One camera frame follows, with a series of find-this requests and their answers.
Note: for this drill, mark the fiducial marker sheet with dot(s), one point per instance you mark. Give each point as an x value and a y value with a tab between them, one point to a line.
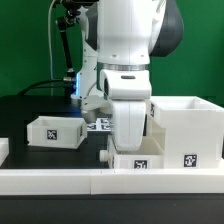
100	125

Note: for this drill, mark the white workspace border wall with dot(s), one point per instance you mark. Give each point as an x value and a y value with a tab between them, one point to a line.
112	181

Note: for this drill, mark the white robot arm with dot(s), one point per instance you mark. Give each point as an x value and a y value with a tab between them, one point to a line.
122	36

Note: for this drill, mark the black camera stand pole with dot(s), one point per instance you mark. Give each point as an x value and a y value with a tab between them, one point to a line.
63	23

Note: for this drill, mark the white drawer box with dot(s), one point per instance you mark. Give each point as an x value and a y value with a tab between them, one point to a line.
58	132
149	156

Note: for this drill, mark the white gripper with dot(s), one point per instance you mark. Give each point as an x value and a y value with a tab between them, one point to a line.
127	93

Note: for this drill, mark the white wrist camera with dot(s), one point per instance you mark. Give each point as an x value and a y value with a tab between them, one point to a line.
92	106

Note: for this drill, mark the white drawer box front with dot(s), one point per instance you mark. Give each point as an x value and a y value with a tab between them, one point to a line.
149	156

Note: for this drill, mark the white drawer cabinet frame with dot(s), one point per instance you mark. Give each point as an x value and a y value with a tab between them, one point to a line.
188	130

